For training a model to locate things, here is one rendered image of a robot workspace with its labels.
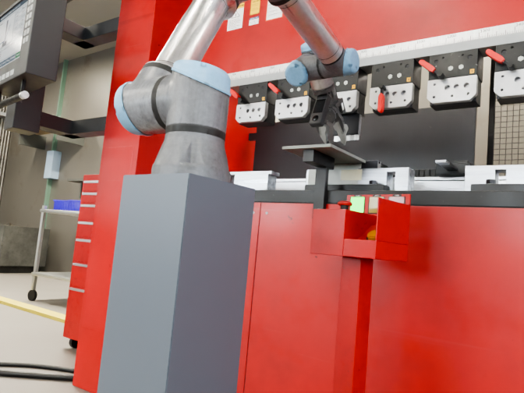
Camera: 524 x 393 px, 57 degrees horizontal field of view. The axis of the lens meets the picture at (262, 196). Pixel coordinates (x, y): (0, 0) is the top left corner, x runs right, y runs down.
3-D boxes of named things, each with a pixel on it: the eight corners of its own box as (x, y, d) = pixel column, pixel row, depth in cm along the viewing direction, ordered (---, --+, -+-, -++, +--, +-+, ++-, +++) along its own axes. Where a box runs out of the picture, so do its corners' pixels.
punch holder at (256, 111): (235, 122, 205) (238, 85, 206) (246, 128, 211) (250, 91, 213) (263, 120, 196) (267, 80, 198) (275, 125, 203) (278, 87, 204)
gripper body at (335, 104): (347, 113, 169) (338, 79, 164) (337, 123, 163) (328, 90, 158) (327, 115, 173) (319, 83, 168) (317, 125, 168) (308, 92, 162)
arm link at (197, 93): (197, 121, 86) (205, 47, 87) (146, 126, 94) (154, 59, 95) (238, 137, 96) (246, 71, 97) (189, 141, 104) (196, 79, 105)
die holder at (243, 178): (178, 193, 220) (181, 172, 221) (188, 195, 225) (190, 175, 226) (269, 194, 191) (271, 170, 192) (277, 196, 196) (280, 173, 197)
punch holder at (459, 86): (426, 104, 158) (429, 54, 160) (433, 111, 165) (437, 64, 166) (476, 98, 149) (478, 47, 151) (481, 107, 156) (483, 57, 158)
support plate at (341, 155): (281, 149, 160) (281, 146, 160) (320, 164, 181) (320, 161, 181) (331, 146, 149) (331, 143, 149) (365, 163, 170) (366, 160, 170)
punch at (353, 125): (332, 140, 180) (334, 115, 181) (334, 142, 182) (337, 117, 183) (357, 139, 174) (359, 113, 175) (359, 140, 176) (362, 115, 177)
